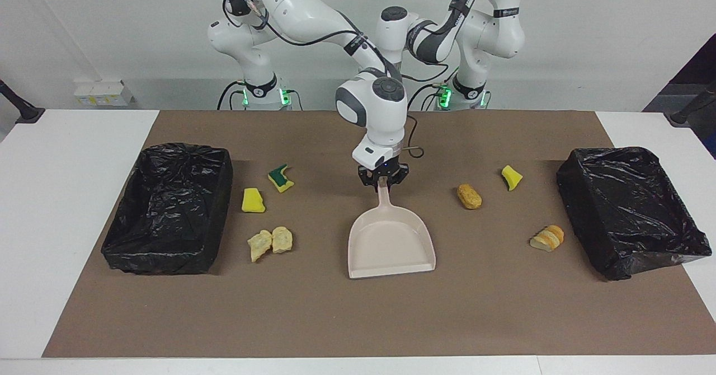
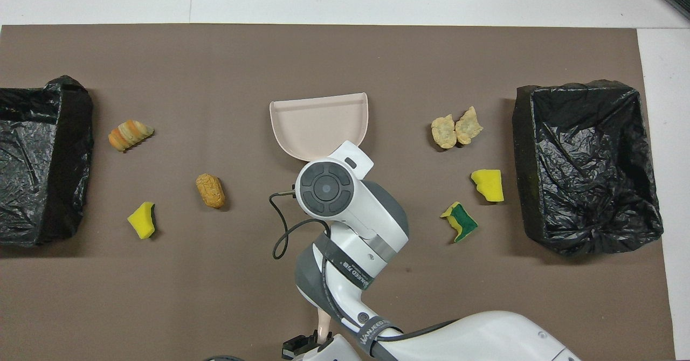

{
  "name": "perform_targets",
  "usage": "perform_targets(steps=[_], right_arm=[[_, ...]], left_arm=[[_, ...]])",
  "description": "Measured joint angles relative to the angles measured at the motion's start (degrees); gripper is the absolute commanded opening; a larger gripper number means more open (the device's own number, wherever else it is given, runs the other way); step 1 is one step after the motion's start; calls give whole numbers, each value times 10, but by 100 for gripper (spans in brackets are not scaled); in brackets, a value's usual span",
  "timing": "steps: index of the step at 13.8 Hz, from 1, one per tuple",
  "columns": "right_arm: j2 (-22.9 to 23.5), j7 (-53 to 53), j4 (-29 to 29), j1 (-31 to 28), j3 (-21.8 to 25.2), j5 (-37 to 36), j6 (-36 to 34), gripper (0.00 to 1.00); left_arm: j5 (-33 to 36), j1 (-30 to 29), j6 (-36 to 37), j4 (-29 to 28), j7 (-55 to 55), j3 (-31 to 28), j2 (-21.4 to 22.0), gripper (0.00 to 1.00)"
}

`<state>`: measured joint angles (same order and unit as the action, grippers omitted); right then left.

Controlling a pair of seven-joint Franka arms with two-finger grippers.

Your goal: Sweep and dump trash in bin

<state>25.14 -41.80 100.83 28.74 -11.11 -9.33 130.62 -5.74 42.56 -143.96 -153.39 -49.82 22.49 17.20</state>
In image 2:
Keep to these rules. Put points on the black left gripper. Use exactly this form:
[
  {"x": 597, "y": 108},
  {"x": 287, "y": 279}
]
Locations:
[{"x": 299, "y": 346}]

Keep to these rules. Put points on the beige hand brush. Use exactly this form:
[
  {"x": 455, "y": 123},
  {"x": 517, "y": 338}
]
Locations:
[{"x": 323, "y": 326}]

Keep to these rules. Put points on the brown toy bread roll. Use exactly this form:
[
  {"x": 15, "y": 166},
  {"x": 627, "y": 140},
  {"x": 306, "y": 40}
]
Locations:
[{"x": 210, "y": 191}]

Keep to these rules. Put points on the small yellow sponge piece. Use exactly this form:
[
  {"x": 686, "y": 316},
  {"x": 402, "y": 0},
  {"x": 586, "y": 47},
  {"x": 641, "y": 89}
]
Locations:
[{"x": 141, "y": 221}]

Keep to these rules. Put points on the green and yellow sponge piece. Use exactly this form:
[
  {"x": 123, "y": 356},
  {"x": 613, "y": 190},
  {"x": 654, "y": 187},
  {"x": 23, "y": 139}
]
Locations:
[{"x": 461, "y": 223}]

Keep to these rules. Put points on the beige plastic dustpan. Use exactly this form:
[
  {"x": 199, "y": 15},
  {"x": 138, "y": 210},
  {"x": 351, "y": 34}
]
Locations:
[{"x": 318, "y": 124}]

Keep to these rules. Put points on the large yellow sponge piece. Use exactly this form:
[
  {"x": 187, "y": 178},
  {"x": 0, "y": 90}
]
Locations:
[{"x": 488, "y": 185}]

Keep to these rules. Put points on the pale crumbly foam piece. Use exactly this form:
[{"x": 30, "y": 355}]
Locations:
[
  {"x": 468, "y": 126},
  {"x": 444, "y": 132}
]

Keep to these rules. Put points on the striped toy croissant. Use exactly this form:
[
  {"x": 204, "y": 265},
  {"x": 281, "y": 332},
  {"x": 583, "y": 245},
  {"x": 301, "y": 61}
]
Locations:
[{"x": 129, "y": 136}]

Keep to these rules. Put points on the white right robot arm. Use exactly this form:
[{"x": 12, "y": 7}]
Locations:
[{"x": 377, "y": 221}]

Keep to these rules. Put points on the black bag-lined bin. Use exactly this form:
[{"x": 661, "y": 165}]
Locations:
[
  {"x": 32, "y": 161},
  {"x": 587, "y": 178}
]

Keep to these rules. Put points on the brown table mat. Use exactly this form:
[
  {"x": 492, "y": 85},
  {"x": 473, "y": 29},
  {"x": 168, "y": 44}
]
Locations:
[{"x": 215, "y": 70}]

